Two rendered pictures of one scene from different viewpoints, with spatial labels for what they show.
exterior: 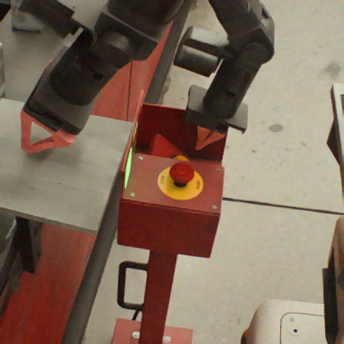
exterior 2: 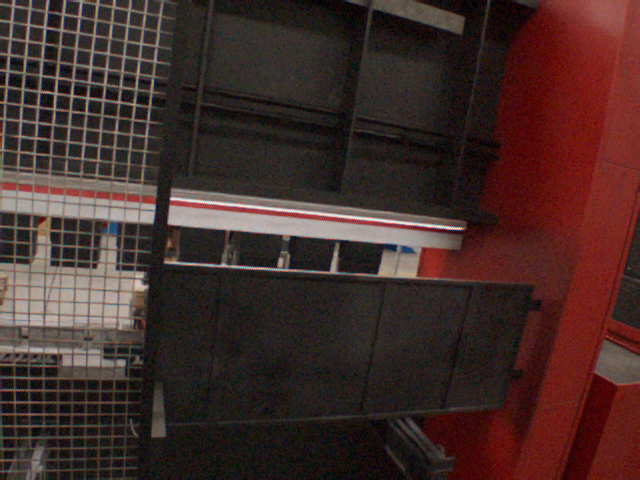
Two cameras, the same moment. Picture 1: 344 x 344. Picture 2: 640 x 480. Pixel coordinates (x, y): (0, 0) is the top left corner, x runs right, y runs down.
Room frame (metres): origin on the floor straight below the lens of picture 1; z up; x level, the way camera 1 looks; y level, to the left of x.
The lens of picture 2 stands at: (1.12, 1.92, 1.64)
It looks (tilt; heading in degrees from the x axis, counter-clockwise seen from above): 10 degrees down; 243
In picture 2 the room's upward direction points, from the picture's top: 9 degrees clockwise
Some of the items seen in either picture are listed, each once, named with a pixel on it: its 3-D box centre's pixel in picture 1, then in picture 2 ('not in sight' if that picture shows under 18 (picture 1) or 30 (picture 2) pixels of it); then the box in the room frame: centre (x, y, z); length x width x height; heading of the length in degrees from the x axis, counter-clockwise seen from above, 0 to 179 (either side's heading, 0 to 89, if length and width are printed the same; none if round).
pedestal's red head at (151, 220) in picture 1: (175, 173); not in sight; (0.80, -0.02, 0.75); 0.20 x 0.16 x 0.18; 178
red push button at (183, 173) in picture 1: (181, 177); not in sight; (0.76, -0.03, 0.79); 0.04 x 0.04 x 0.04
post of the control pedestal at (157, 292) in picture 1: (157, 292); not in sight; (0.80, -0.02, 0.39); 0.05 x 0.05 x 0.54; 88
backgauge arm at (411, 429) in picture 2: not in sight; (388, 417); (0.17, 0.76, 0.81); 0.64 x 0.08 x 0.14; 84
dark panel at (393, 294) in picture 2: not in sight; (363, 350); (0.40, 0.87, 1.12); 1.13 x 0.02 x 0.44; 174
